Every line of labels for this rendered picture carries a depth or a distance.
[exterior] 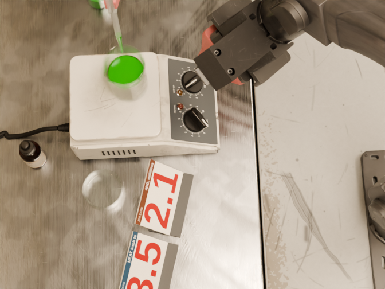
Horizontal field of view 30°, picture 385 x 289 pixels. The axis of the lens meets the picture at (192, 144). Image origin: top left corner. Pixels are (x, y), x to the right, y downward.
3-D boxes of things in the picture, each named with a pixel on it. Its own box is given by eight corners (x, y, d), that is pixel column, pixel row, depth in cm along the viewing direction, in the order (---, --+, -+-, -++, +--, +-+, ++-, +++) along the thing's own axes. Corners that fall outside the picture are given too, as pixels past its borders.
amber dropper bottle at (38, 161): (22, 153, 102) (10, 139, 95) (42, 145, 102) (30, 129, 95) (30, 172, 101) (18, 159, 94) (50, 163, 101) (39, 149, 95)
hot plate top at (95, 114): (158, 53, 97) (158, 50, 96) (162, 138, 94) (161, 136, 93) (70, 58, 97) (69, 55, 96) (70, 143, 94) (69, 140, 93)
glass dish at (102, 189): (119, 214, 99) (117, 211, 97) (80, 207, 99) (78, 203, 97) (128, 176, 101) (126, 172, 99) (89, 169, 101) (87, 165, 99)
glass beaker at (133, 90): (134, 59, 97) (128, 33, 89) (157, 89, 95) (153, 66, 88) (97, 85, 96) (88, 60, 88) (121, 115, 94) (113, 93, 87)
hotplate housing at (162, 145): (214, 69, 105) (215, 46, 97) (219, 155, 101) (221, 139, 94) (62, 77, 105) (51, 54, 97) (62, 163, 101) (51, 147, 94)
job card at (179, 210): (193, 175, 101) (193, 167, 97) (180, 238, 98) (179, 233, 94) (151, 166, 101) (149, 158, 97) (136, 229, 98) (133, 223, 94)
